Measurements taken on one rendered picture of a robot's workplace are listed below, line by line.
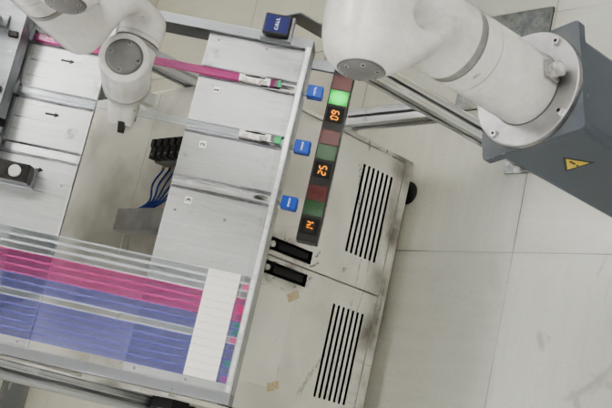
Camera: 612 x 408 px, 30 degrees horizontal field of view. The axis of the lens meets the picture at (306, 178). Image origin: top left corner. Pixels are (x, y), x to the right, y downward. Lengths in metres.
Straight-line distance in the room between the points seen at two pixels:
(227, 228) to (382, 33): 0.74
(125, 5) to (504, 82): 0.61
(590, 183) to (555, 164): 0.10
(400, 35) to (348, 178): 1.21
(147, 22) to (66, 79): 0.37
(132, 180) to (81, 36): 0.97
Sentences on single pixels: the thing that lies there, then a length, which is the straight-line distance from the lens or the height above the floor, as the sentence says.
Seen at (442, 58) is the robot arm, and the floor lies 0.94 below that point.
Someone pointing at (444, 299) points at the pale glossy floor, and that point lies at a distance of 2.72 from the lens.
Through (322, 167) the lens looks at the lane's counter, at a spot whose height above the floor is 0.66.
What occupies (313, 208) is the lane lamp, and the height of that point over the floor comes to 0.66.
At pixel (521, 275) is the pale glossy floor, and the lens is 2.61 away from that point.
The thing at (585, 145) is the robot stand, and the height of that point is 0.63.
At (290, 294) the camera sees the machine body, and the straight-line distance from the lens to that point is 2.55.
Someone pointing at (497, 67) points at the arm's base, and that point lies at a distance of 1.66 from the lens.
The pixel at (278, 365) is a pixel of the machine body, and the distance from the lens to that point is 2.54.
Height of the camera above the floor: 2.01
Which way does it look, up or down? 39 degrees down
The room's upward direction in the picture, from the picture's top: 65 degrees counter-clockwise
